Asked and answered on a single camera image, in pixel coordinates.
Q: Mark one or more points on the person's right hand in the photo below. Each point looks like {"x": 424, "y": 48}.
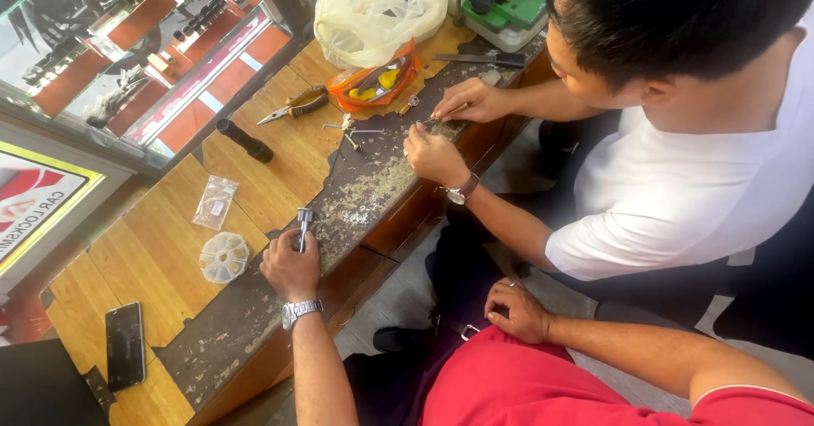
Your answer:
{"x": 523, "y": 315}

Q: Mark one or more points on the person's left hand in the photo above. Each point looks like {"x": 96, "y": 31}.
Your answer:
{"x": 290, "y": 270}

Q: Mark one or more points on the silver metal lock tool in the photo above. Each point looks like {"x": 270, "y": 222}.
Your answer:
{"x": 305, "y": 217}

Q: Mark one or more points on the silver metal wristwatch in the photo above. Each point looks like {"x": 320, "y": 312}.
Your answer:
{"x": 299, "y": 311}

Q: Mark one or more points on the silver belt buckle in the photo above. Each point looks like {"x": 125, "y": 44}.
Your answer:
{"x": 469, "y": 332}

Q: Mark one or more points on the round clear parts organizer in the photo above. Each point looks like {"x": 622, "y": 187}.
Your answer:
{"x": 224, "y": 257}

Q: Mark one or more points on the person's red shirt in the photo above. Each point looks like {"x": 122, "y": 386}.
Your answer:
{"x": 572, "y": 388}

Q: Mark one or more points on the small clear zip bag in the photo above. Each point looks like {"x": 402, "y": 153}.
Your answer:
{"x": 215, "y": 202}

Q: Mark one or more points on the pile of metal filings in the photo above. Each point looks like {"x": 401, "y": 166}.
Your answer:
{"x": 372, "y": 187}

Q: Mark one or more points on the black flashlight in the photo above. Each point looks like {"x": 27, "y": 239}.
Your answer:
{"x": 245, "y": 140}

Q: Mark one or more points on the person's dark trousers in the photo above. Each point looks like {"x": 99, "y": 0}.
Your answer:
{"x": 394, "y": 375}

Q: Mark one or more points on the black smartphone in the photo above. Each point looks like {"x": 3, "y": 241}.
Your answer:
{"x": 125, "y": 346}

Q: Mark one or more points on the small brass lock cylinder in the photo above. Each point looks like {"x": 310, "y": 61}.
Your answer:
{"x": 409, "y": 104}

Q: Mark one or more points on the orange clear tool pouch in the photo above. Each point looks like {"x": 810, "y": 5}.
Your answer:
{"x": 374, "y": 81}

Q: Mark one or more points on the small brass pin tool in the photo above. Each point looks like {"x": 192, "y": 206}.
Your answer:
{"x": 441, "y": 118}

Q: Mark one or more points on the glass display case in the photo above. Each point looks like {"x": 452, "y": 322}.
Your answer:
{"x": 137, "y": 51}

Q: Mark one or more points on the black flat case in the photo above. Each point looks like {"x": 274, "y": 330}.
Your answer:
{"x": 44, "y": 388}

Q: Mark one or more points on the translucent plastic bag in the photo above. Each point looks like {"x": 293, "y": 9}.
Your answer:
{"x": 378, "y": 9}

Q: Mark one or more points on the green key cutting machine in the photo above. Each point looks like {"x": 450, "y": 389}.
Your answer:
{"x": 509, "y": 6}

